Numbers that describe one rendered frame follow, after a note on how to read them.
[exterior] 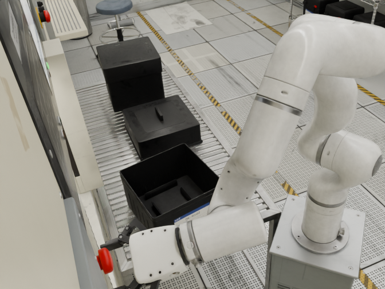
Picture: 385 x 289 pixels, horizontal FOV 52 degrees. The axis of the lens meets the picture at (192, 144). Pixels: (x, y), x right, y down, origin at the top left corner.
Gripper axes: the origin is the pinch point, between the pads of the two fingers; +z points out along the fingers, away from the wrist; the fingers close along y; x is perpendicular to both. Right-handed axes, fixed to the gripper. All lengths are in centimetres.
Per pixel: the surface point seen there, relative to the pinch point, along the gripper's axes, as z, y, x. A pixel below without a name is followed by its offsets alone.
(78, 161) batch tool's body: 18, 50, -34
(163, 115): -9, 83, -69
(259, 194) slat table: -38, 32, -68
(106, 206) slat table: 20, 43, -59
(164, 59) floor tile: -5, 271, -230
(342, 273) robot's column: -52, -5, -58
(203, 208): -17, 26, -49
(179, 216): -9, 24, -45
